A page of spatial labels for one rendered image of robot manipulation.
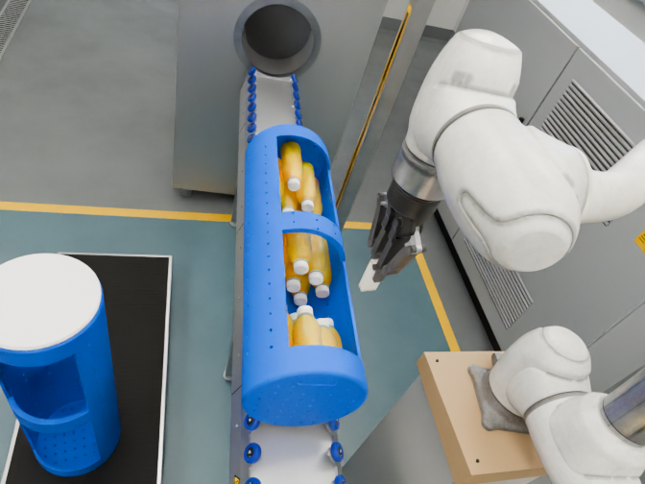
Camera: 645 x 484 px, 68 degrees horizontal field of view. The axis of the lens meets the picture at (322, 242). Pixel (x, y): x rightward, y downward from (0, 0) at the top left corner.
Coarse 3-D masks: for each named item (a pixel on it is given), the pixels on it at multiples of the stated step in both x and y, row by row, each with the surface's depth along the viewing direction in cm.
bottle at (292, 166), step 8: (288, 144) 157; (296, 144) 158; (280, 152) 159; (288, 152) 154; (296, 152) 155; (288, 160) 151; (296, 160) 152; (288, 168) 149; (296, 168) 149; (288, 176) 149; (296, 176) 149
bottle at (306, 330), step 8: (304, 312) 115; (296, 320) 115; (304, 320) 113; (312, 320) 113; (296, 328) 112; (304, 328) 111; (312, 328) 111; (320, 328) 113; (296, 336) 111; (304, 336) 110; (312, 336) 110; (320, 336) 111; (296, 344) 110; (304, 344) 108; (312, 344) 108; (320, 344) 110
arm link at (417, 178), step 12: (408, 156) 62; (396, 168) 65; (408, 168) 63; (420, 168) 61; (432, 168) 61; (396, 180) 65; (408, 180) 64; (420, 180) 62; (432, 180) 62; (408, 192) 64; (420, 192) 64; (432, 192) 63
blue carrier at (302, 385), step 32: (288, 128) 153; (256, 160) 148; (320, 160) 167; (256, 192) 139; (256, 224) 130; (288, 224) 125; (320, 224) 128; (256, 256) 123; (256, 288) 116; (256, 320) 110; (352, 320) 123; (256, 352) 105; (288, 352) 101; (320, 352) 101; (352, 352) 122; (256, 384) 100; (288, 384) 100; (320, 384) 102; (352, 384) 103; (256, 416) 111; (288, 416) 113; (320, 416) 114
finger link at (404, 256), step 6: (408, 246) 70; (414, 246) 69; (402, 252) 71; (408, 252) 70; (414, 252) 69; (396, 258) 73; (402, 258) 72; (408, 258) 72; (390, 264) 74; (396, 264) 73; (402, 264) 74; (384, 270) 76; (390, 270) 75; (396, 270) 75; (384, 276) 76
